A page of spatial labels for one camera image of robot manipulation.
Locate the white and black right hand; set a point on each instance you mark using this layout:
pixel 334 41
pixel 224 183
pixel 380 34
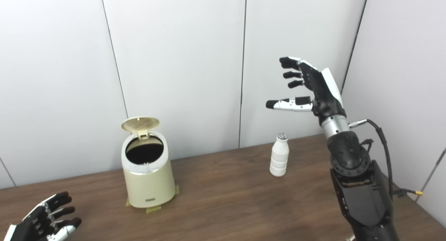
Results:
pixel 322 91

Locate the small white plastic bottle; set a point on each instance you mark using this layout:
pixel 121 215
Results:
pixel 279 157

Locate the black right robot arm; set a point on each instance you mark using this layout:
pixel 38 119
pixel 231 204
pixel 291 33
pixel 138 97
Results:
pixel 359 192

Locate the cream round bin lid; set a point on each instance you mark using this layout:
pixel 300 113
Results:
pixel 140 124

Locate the white and black left hand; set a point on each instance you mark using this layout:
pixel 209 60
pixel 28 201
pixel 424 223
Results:
pixel 38 222

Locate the cream-colored bin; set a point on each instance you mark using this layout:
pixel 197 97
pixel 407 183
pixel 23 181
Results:
pixel 148 181

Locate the yellow masking tape piece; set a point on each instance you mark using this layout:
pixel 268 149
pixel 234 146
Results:
pixel 128 202
pixel 153 209

